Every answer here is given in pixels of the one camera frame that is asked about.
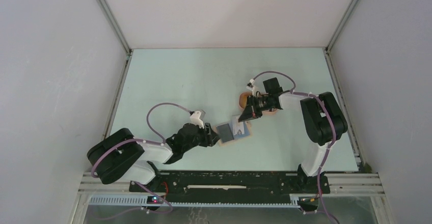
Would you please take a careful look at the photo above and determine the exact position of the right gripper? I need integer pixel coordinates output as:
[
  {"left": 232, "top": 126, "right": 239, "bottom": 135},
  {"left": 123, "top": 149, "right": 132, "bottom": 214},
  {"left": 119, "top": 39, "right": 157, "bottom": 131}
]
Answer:
[{"left": 238, "top": 94, "right": 272, "bottom": 122}]

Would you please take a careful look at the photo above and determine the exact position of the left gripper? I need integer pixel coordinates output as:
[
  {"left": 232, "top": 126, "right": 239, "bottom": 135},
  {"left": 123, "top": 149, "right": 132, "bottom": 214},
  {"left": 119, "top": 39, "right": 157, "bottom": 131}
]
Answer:
[{"left": 182, "top": 121, "right": 221, "bottom": 152}]

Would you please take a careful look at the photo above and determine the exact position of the beige leather card holder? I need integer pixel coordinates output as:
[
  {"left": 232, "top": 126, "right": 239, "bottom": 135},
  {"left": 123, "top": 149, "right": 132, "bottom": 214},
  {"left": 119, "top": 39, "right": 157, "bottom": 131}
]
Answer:
[{"left": 214, "top": 116, "right": 252, "bottom": 146}]

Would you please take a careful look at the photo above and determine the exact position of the gold credit card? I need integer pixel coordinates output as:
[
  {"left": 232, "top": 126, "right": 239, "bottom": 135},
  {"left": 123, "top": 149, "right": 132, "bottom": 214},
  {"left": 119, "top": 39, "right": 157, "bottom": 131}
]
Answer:
[{"left": 239, "top": 94, "right": 249, "bottom": 109}]

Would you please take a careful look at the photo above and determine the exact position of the white credit card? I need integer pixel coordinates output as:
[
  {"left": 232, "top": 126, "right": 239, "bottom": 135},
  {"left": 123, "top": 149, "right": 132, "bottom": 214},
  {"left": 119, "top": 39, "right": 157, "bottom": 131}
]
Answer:
[{"left": 231, "top": 116, "right": 250, "bottom": 139}]

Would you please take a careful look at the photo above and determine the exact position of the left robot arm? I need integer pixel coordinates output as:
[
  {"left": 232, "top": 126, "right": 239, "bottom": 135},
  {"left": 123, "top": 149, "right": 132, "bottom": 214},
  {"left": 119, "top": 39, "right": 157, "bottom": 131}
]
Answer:
[{"left": 87, "top": 123, "right": 220, "bottom": 192}]

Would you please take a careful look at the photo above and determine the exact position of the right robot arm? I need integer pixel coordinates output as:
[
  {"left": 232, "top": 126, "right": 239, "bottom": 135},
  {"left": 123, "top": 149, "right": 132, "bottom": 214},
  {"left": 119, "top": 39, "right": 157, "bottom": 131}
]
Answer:
[{"left": 238, "top": 77, "right": 348, "bottom": 192}]

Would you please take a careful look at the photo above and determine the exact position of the pink oval tray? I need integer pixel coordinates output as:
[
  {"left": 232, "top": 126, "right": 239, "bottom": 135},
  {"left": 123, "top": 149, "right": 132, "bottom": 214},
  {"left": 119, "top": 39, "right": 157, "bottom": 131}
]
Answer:
[{"left": 238, "top": 92, "right": 278, "bottom": 116}]

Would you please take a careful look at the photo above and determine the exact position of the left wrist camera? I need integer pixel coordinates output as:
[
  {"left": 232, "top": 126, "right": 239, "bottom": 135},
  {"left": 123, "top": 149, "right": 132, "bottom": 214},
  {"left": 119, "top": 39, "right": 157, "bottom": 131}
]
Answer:
[{"left": 190, "top": 110, "right": 205, "bottom": 129}]

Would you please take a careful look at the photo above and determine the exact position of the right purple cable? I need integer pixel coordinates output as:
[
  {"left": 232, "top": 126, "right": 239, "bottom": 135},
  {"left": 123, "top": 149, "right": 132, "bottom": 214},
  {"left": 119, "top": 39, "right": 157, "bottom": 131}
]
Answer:
[{"left": 251, "top": 70, "right": 341, "bottom": 223}]

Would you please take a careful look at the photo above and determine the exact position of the purple cable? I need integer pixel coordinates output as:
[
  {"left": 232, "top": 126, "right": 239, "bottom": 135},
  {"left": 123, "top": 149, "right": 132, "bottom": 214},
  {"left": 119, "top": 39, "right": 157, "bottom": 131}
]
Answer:
[
  {"left": 90, "top": 102, "right": 193, "bottom": 213},
  {"left": 251, "top": 70, "right": 341, "bottom": 223}
]

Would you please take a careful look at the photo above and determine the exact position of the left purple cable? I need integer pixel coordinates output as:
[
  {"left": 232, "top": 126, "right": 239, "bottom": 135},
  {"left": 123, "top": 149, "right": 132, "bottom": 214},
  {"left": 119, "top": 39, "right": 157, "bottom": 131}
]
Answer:
[{"left": 90, "top": 102, "right": 193, "bottom": 213}]

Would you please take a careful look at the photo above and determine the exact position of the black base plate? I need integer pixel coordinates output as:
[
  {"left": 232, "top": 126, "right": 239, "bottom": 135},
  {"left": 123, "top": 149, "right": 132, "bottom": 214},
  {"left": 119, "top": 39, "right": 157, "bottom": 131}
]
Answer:
[{"left": 145, "top": 171, "right": 330, "bottom": 204}]

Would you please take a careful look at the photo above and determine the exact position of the aluminium frame rail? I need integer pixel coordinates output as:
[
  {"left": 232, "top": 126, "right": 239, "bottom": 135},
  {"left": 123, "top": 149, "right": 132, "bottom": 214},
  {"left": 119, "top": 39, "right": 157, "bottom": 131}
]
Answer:
[{"left": 78, "top": 171, "right": 385, "bottom": 208}]

